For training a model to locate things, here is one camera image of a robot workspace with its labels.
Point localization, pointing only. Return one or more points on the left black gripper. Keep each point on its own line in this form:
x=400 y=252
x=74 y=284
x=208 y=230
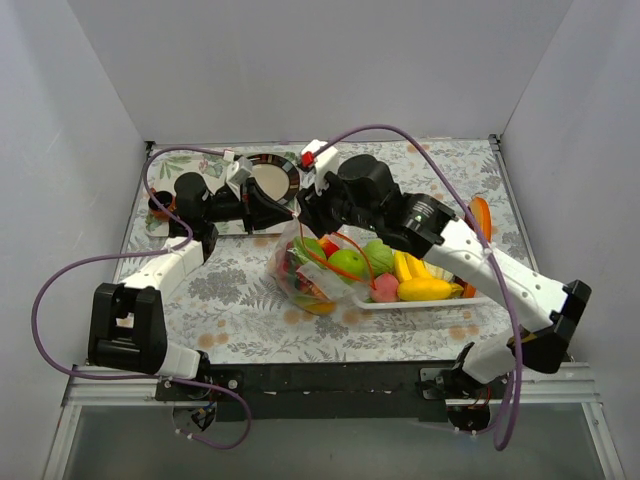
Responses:
x=248 y=209

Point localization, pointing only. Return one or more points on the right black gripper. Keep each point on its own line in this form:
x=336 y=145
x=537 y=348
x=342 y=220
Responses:
x=310 y=211

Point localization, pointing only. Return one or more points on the green apple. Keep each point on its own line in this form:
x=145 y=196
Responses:
x=350 y=261

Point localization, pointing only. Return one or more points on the green starfruit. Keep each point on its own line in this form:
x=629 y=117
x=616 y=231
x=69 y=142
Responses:
x=307 y=249

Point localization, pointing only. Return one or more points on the clear zip bag orange zipper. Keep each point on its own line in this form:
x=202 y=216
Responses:
x=327 y=283

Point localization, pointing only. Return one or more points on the red lychee bunch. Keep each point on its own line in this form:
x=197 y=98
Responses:
x=289 y=277

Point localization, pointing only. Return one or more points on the yellow green mango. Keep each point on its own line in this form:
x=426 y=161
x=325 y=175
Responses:
x=315 y=307

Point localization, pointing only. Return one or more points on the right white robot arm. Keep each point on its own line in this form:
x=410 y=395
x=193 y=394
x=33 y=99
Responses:
x=547 y=311

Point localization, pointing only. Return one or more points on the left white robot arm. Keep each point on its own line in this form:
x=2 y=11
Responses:
x=128 y=330

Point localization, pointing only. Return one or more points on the small brown clay cup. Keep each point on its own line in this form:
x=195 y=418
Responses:
x=161 y=205

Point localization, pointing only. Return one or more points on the floral serving tray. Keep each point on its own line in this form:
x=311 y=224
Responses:
x=211 y=168

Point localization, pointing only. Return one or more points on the green cabbage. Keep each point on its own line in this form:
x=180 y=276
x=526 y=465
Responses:
x=380 y=256

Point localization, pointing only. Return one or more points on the striped rim ceramic plate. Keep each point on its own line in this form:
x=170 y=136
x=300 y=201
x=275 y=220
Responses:
x=277 y=176

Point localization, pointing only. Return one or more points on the floral tablecloth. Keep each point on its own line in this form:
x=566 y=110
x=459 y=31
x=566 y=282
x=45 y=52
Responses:
x=232 y=309

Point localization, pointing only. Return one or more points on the pink peach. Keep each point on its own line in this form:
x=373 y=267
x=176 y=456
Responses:
x=385 y=289

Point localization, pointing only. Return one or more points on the white plastic basket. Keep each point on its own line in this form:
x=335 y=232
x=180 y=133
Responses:
x=469 y=296

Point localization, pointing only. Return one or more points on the green lettuce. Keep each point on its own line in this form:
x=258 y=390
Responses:
x=439 y=273

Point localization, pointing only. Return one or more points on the yellow mango in basket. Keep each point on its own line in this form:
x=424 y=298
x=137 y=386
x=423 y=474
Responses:
x=428 y=289

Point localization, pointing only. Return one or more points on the orange papaya slice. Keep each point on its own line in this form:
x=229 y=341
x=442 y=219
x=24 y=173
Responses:
x=481 y=212

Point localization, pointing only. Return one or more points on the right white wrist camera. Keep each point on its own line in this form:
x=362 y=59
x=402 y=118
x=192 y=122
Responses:
x=320 y=157

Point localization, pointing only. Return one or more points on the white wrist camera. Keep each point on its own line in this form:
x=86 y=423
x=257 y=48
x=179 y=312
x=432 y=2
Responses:
x=238 y=170
x=320 y=157

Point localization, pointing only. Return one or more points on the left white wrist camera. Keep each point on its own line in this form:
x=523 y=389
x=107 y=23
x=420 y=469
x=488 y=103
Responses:
x=238 y=170

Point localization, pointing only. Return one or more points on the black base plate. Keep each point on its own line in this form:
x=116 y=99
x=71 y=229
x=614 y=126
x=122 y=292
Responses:
x=349 y=390

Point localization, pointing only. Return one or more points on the aluminium frame rail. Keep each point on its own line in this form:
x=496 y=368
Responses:
x=573 y=383

